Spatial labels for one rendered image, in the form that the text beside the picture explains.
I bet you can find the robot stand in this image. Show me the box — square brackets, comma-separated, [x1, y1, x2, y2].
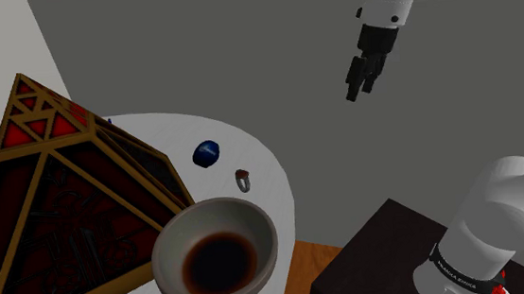
[301, 188, 524, 294]

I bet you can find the silver ring with red stone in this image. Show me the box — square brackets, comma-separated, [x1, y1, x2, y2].
[235, 167, 253, 194]

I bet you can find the red and gold ornate box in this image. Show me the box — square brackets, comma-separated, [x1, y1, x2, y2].
[0, 61, 203, 294]

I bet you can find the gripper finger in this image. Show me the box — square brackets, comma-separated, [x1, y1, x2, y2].
[342, 54, 373, 103]
[358, 56, 391, 95]

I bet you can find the grey bowl with brown centre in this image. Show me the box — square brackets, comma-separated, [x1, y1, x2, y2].
[147, 193, 283, 294]

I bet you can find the round white table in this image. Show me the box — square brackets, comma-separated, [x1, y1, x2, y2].
[0, 102, 302, 294]

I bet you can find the blue round stone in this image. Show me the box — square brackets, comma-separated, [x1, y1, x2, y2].
[190, 139, 222, 170]

